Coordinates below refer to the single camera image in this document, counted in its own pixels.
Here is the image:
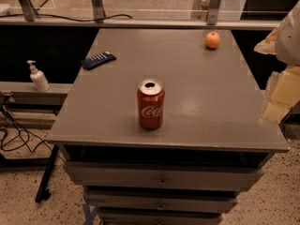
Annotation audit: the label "black floor cables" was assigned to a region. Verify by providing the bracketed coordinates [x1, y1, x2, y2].
[0, 92, 54, 154]

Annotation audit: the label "metal railing frame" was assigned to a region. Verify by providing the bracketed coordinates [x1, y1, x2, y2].
[0, 0, 280, 30]

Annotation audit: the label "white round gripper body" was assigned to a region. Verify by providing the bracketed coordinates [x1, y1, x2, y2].
[276, 1, 300, 66]

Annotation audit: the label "red coke can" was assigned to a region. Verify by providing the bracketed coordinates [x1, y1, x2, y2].
[137, 79, 165, 130]

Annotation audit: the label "black cable on ledge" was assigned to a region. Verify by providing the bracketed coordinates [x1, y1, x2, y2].
[0, 12, 133, 23]

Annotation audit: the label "orange fruit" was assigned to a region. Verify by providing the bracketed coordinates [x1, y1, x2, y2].
[204, 32, 220, 49]

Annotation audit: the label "black bar on floor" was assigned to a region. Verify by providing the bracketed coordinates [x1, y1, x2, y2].
[35, 145, 58, 203]

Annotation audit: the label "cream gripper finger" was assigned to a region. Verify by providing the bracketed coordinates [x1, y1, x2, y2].
[261, 66, 300, 124]
[254, 27, 278, 55]

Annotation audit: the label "white pump soap bottle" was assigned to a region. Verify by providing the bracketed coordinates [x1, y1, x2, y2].
[27, 60, 50, 92]

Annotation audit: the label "dark blue snack packet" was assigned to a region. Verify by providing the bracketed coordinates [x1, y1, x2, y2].
[81, 52, 116, 70]

